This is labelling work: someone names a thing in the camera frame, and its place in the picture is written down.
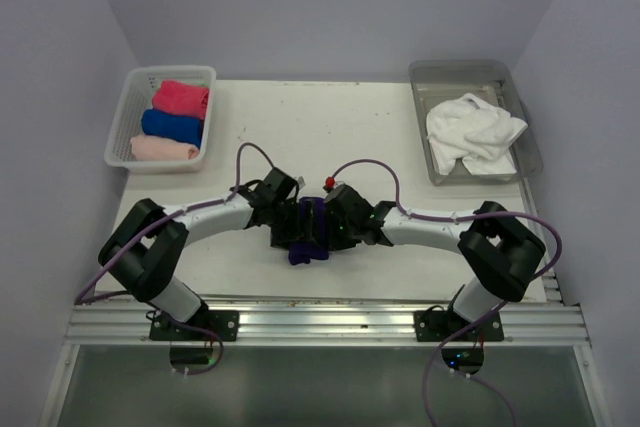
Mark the clear plastic bin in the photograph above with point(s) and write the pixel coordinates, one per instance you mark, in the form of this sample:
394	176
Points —
437	81

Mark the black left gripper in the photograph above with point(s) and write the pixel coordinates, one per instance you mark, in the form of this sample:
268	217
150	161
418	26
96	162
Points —
284	238

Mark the light pink rolled towel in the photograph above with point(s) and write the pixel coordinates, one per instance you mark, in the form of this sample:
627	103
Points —
153	148

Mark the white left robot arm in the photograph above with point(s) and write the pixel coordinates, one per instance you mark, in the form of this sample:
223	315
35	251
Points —
143	251

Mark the white plastic basket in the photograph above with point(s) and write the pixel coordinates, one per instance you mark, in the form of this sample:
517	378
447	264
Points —
139	88

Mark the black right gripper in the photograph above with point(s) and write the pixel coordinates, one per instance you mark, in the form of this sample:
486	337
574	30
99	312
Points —
336	243

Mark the white towel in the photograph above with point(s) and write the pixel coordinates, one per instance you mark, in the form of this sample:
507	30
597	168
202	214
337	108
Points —
475	133

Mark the purple towel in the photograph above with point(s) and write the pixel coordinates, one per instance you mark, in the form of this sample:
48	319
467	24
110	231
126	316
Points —
305	252

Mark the blue rolled towel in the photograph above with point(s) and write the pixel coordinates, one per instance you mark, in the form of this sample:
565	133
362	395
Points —
179	128

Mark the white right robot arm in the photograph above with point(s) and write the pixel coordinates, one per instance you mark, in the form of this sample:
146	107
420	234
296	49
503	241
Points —
502	252

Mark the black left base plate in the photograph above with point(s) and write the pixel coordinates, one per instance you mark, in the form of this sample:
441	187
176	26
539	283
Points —
203	326

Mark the aluminium mounting rail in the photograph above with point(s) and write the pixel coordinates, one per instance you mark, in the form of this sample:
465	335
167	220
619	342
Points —
317	322

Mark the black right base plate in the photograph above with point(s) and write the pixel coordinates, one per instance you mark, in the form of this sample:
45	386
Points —
436	324

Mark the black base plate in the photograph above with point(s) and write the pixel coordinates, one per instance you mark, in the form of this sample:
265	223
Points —
436	324
203	326

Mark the pink red towel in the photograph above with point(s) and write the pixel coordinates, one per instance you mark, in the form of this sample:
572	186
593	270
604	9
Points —
180	99

